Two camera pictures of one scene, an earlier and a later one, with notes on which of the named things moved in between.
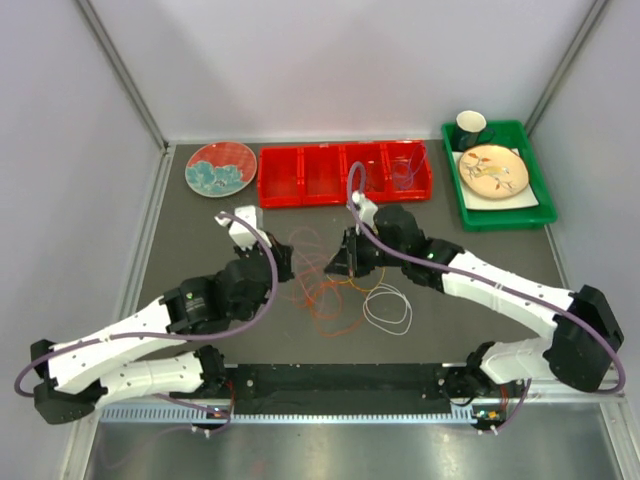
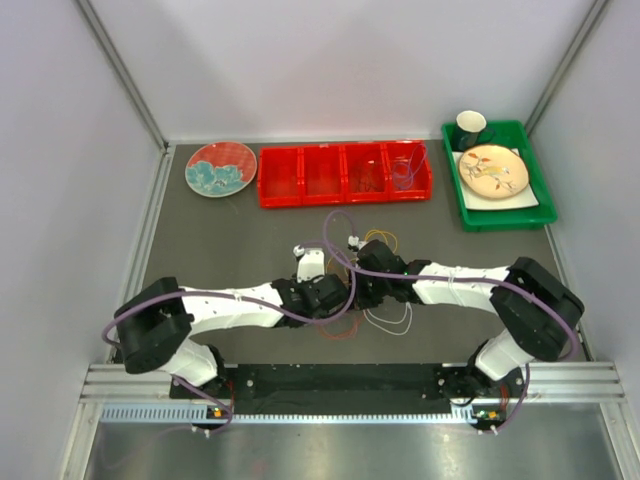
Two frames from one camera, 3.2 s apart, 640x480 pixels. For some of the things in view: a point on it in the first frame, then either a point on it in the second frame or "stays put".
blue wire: [403, 174] stays put
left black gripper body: [285, 274] -> [300, 285]
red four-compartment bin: [316, 174] stays put
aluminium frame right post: [591, 19] stays put
